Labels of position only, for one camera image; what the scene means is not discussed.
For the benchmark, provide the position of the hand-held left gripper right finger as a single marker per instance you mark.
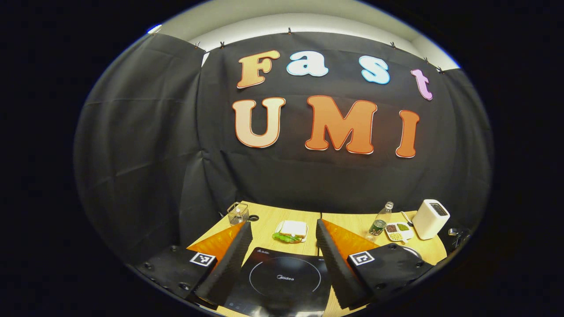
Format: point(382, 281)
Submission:
point(337, 268)

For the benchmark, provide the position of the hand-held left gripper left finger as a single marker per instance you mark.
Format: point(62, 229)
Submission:
point(227, 264)

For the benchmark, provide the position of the black induction cooktop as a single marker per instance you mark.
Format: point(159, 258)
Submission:
point(282, 277)

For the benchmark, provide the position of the white plate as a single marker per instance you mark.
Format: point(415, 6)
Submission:
point(304, 237)

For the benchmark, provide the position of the white bread sandwich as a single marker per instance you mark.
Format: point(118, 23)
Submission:
point(294, 228)

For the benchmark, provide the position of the clear plastic bottle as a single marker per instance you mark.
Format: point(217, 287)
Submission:
point(379, 224)

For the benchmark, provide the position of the green vegetable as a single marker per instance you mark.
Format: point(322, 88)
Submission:
point(284, 237)

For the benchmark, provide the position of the white divided dish of beans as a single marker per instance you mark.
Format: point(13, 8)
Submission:
point(398, 231)

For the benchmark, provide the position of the white toaster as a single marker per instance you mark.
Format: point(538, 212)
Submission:
point(428, 222)

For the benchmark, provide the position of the black backdrop cloth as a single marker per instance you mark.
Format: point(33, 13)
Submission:
point(141, 154)

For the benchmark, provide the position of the row of black cloth clips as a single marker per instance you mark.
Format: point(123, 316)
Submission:
point(289, 31)

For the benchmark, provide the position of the ceiling light panel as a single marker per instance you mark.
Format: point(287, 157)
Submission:
point(154, 29)

